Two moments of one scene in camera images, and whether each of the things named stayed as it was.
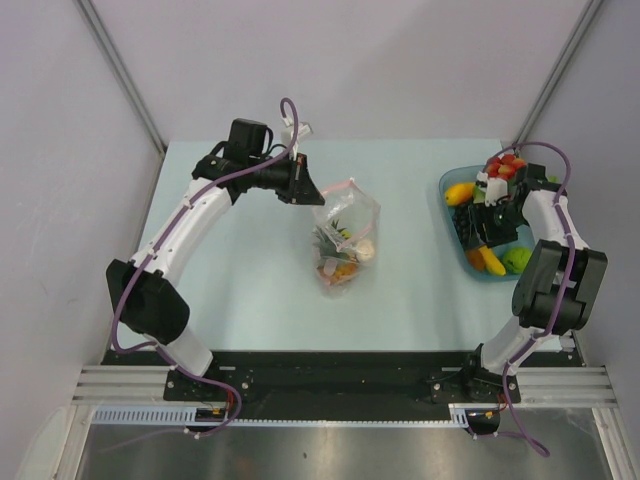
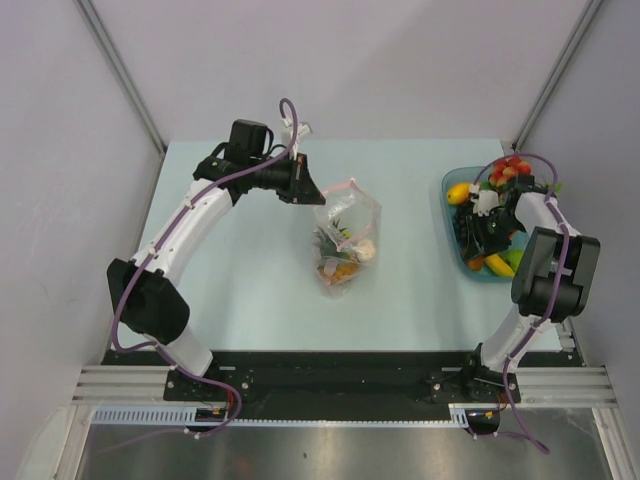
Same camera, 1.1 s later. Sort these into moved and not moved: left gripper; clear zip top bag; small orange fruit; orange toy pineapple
Moved: orange toy pineapple
Not moved: small orange fruit; clear zip top bag; left gripper
